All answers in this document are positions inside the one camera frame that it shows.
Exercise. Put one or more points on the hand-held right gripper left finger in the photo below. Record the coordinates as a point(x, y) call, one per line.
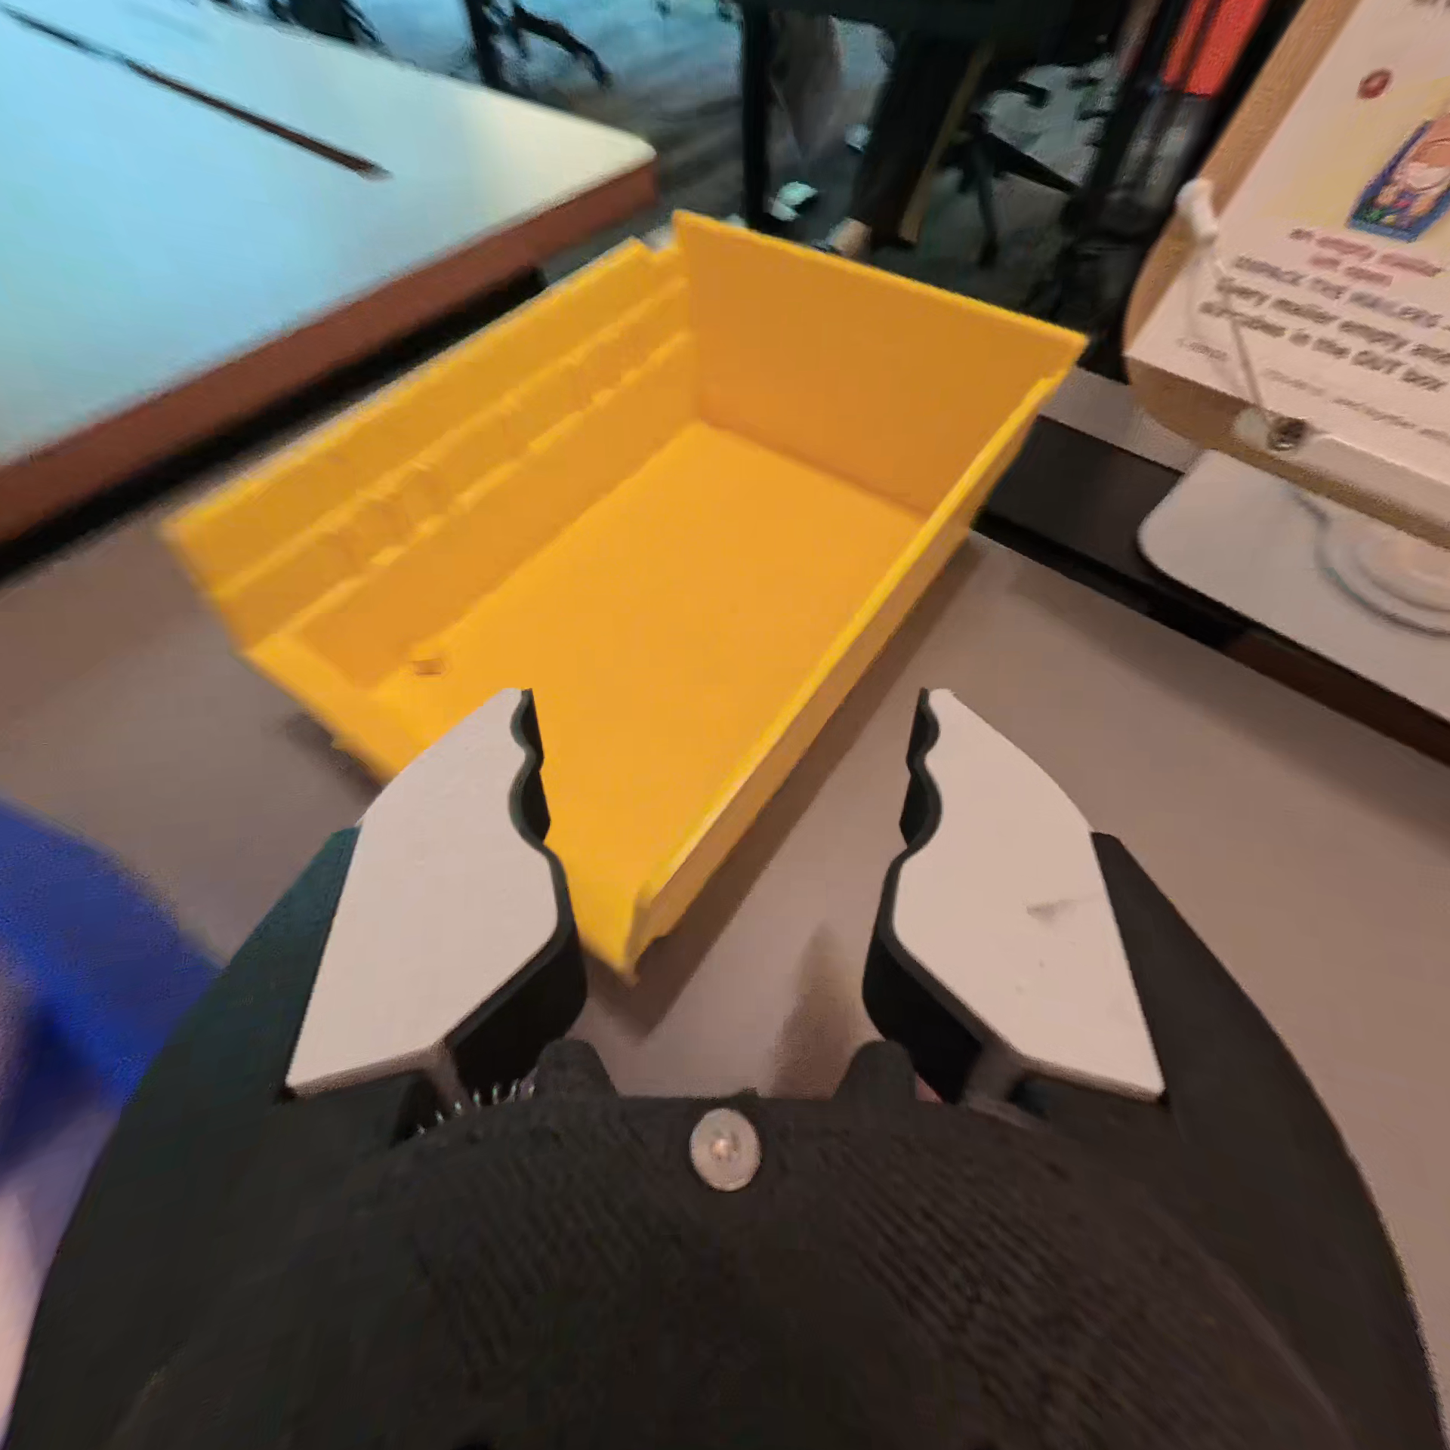
point(431, 907)

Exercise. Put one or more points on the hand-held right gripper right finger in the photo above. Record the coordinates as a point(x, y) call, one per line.
point(1019, 917)

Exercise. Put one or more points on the yellow plastic bin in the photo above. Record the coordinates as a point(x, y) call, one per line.
point(681, 567)

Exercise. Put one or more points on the blue plastic bin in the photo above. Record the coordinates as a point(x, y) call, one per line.
point(80, 940)

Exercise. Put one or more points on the white stand base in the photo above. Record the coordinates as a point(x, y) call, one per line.
point(1235, 544)

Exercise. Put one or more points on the wooden sign board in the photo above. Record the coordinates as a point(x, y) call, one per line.
point(1178, 408)

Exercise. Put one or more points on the printed instruction sheet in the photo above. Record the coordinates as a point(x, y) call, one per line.
point(1337, 284)

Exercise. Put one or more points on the white table with brown edge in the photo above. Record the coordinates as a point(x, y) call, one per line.
point(227, 227)

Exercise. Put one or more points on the black office chair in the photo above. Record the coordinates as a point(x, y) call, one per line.
point(997, 159)

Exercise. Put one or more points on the black table leg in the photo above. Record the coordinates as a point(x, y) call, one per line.
point(757, 113)

